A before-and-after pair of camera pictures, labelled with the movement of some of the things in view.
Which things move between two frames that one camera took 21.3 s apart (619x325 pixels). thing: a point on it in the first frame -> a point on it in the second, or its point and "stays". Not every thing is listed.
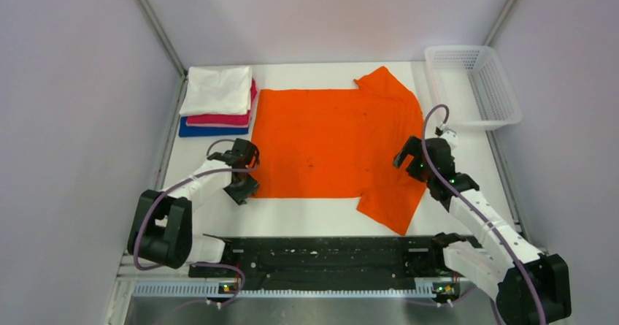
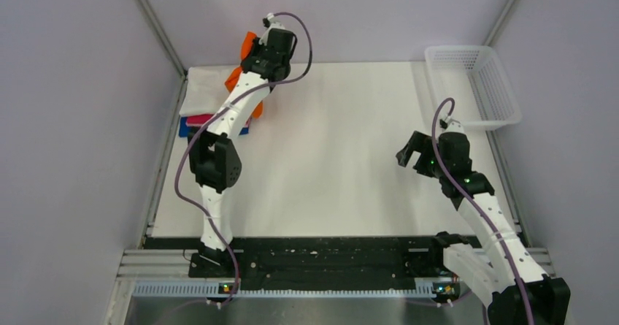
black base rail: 416,258 stays
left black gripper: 240,196 -> 256,46
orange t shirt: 341,143 -> 232,79
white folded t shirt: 217,90 stays
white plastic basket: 471,81 stays
